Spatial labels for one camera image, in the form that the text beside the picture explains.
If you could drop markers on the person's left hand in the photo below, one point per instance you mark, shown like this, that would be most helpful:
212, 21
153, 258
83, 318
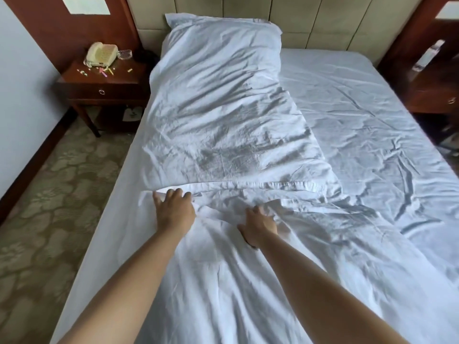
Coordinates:
175, 213

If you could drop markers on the person's right hand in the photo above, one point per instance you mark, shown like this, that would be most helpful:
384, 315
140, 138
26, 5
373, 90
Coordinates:
259, 227

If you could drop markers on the white duvet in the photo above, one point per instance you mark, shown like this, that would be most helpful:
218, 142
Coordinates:
233, 121

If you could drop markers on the white bed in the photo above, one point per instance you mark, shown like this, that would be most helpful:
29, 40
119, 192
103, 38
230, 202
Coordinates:
376, 121

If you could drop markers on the person's right forearm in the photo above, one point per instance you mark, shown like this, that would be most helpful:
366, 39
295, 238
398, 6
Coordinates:
322, 293

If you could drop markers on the person's left forearm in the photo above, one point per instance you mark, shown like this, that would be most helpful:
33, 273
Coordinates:
125, 293

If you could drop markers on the white slipper packet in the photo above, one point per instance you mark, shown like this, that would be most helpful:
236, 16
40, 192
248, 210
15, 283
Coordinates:
132, 113

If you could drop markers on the wooden nightstand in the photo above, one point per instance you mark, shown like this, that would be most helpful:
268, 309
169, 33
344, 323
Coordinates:
100, 91
430, 93

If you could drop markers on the scatter of small coloured pieces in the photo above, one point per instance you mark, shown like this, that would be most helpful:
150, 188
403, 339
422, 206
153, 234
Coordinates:
105, 71

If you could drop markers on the black round ashtray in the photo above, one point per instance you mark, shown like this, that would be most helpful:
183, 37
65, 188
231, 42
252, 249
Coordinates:
147, 57

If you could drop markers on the clear glass ashtray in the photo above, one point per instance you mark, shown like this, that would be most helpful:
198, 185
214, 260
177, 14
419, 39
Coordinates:
124, 54

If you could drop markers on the beige telephone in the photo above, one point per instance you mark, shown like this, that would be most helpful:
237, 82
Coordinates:
101, 54

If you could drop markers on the white pillow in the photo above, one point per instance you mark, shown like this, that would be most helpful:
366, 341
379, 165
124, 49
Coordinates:
175, 19

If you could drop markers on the beige padded headboard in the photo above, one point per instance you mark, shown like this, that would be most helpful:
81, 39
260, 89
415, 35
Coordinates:
322, 17

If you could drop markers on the clear water bottle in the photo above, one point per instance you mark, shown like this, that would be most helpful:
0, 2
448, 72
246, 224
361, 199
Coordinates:
426, 57

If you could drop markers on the white wall switch panel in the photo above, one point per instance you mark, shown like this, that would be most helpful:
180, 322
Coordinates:
85, 5

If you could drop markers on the white wall socket panel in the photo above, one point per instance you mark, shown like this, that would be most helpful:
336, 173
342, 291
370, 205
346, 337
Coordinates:
448, 10

